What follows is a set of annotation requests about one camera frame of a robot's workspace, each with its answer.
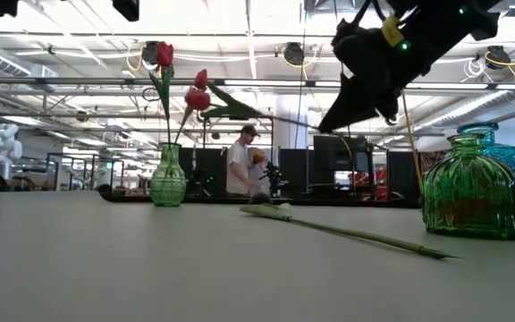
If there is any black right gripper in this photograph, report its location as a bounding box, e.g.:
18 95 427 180
317 21 419 133

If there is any squat green glass vase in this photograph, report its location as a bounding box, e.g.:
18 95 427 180
420 132 515 241

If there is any black artificial tulip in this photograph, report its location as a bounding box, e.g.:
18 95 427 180
239 191 459 260

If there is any blue glass vase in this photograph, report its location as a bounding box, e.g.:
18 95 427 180
457 121 515 178

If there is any slim green glass vase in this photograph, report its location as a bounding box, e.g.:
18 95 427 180
149 141 188 208

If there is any black computer monitor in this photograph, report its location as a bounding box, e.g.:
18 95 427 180
313 134 371 173

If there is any black partition panel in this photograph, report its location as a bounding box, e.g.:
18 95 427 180
279 148 308 198
386 149 421 203

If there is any patterned tapestry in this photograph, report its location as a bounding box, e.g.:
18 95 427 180
419 149 451 187

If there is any white pillar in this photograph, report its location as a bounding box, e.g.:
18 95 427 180
274 93 308 149

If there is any long ceiling light strip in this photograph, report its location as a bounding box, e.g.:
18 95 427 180
224 79 515 89

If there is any person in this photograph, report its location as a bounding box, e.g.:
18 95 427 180
224 123 261 197

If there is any white humanoid robot figure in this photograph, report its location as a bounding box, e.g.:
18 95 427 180
0 123 23 180

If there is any black hanging cable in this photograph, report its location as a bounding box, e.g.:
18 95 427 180
332 0 358 189

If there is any yellow hanging cable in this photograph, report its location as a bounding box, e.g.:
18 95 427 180
400 89 423 194

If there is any yellow cable tag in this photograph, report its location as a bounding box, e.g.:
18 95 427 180
381 15 405 48

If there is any black table frame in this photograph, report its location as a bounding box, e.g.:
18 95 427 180
97 182 422 209

